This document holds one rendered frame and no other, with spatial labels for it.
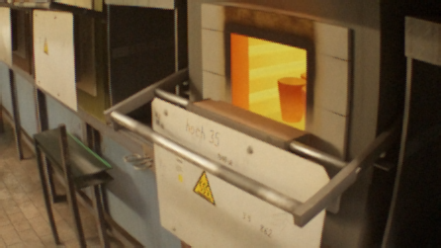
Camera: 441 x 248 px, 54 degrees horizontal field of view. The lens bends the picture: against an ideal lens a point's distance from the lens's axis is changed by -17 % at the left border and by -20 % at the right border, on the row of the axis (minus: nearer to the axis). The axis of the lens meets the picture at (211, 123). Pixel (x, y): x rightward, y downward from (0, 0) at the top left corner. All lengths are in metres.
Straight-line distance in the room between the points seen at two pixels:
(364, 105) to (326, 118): 0.11
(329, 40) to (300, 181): 0.29
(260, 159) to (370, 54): 0.33
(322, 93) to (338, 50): 0.11
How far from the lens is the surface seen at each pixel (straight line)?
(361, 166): 0.93
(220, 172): 0.98
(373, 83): 0.98
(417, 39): 0.88
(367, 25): 0.97
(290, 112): 1.30
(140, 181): 2.00
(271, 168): 1.04
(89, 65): 2.04
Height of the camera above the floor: 1.52
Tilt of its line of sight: 20 degrees down
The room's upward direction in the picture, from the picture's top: 1 degrees counter-clockwise
